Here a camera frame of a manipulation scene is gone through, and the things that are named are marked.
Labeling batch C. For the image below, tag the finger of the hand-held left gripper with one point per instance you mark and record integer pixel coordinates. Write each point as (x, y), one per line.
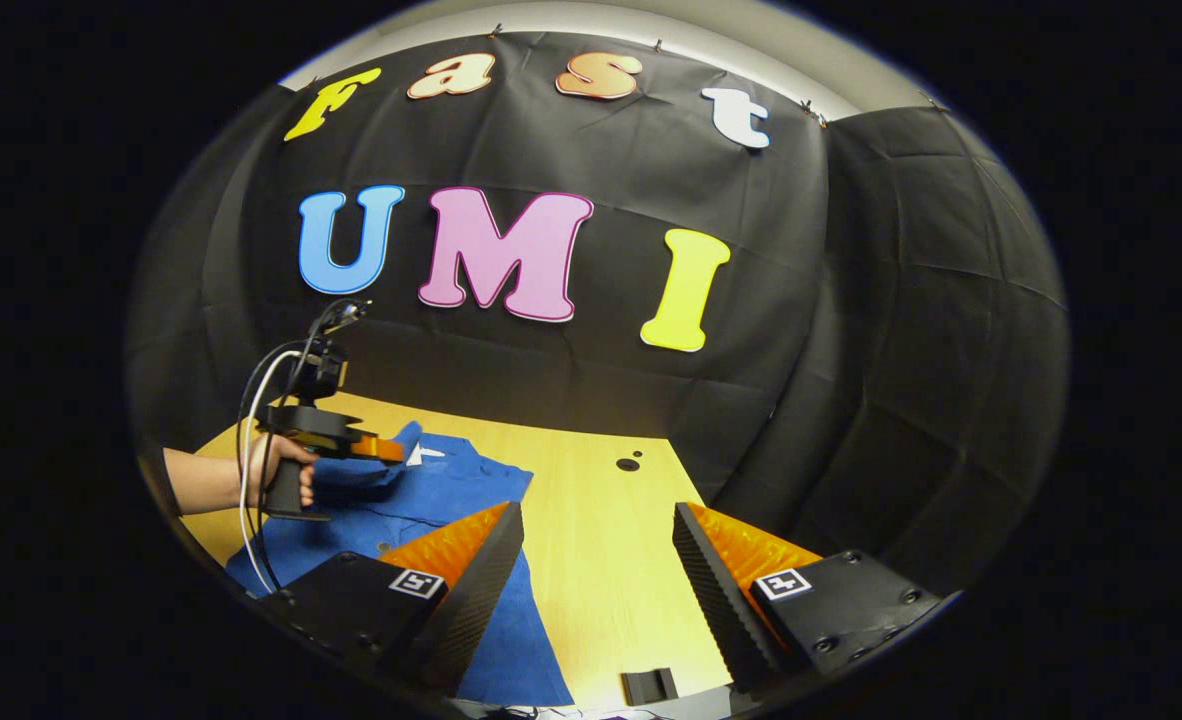
(381, 447)

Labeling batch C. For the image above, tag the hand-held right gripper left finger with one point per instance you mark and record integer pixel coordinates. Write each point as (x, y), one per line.
(476, 600)

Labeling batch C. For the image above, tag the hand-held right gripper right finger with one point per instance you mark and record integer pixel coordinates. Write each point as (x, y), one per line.
(721, 600)

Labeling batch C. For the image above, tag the blue shirt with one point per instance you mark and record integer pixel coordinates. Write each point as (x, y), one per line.
(451, 490)

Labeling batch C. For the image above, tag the small black bracket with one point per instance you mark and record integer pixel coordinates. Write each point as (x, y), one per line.
(648, 688)

